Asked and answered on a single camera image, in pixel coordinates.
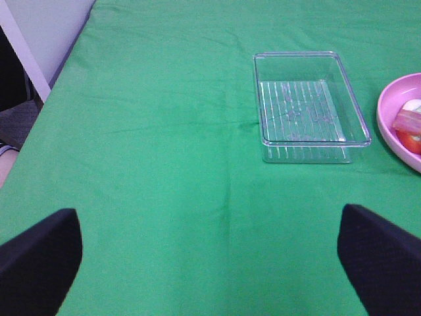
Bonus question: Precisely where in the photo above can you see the clear left plastic tray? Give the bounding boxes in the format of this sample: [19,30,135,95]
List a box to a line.
[253,51,372,163]

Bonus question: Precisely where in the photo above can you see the green tablecloth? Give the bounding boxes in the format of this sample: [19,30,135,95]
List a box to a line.
[1,1,420,315]

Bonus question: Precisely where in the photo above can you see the pink bacon strip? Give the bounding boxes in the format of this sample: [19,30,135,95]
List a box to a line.
[392,109,420,135]

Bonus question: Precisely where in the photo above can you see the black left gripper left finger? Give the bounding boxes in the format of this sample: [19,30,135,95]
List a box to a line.
[1,209,82,315]

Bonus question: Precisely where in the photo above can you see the white bread slice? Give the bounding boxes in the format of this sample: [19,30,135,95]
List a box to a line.
[394,99,420,155]

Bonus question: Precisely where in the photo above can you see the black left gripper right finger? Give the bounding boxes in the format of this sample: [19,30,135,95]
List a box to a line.
[337,204,420,315]

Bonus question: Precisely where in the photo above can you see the pink round plate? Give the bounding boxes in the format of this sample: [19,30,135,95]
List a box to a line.
[376,72,420,173]

